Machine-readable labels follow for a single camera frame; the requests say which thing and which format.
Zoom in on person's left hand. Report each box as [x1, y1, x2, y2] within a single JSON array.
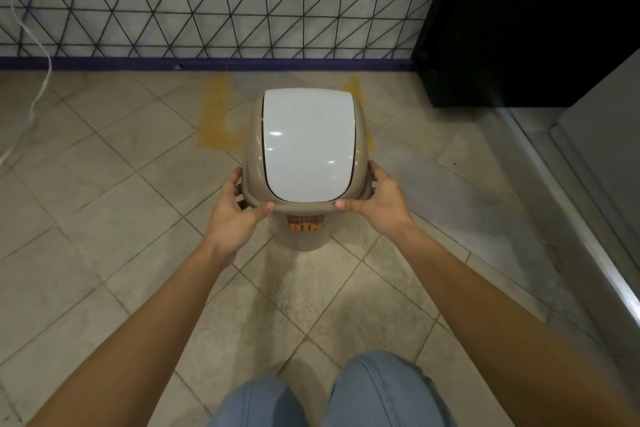
[[204, 167, 276, 258]]

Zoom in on person's right hand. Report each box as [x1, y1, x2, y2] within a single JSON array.
[[335, 160, 415, 240]]

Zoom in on beige swing-lid trash bin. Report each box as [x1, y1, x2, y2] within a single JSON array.
[[237, 87, 375, 252]]

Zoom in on person's right forearm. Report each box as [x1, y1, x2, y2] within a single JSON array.
[[387, 220, 640, 427]]

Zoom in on person's left forearm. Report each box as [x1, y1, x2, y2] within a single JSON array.
[[27, 236, 236, 427]]

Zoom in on person's blue jeans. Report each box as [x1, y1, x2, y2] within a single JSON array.
[[209, 351, 457, 427]]

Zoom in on black cabinet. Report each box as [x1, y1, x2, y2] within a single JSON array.
[[413, 0, 640, 109]]

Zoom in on grey door frame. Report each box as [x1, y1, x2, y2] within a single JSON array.
[[495, 49, 640, 330]]

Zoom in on white power cable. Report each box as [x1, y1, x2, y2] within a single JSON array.
[[0, 0, 54, 168]]

